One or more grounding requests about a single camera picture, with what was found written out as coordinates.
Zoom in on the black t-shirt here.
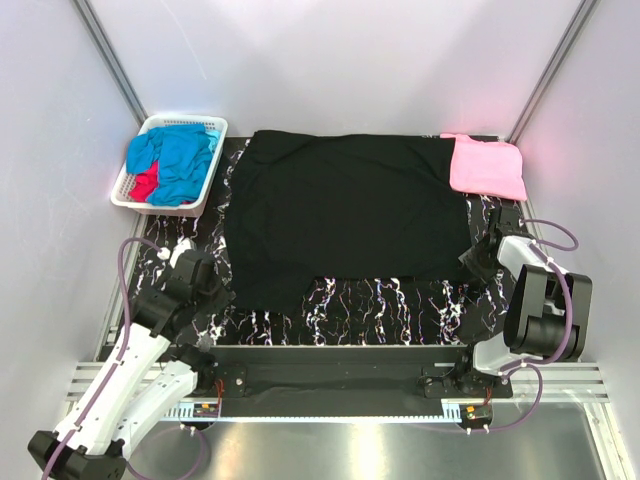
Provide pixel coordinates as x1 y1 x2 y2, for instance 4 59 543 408
224 130 471 315

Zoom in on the blue t-shirt in basket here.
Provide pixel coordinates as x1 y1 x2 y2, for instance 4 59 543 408
125 123 220 207

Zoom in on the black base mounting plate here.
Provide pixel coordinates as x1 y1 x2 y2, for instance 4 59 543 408
157 343 514 419

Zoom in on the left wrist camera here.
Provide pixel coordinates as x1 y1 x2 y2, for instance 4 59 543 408
154 238 216 291

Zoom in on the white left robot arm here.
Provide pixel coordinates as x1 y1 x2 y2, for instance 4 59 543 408
28 240 229 479

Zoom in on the red t-shirt in basket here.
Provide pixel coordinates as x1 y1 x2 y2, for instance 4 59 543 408
129 162 159 203

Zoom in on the aluminium frame rail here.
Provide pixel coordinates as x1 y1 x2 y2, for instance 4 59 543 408
67 362 611 424

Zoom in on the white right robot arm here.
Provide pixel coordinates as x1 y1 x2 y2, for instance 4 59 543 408
453 207 593 397

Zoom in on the folded pink t-shirt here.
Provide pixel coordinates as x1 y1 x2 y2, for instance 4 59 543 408
440 133 528 201

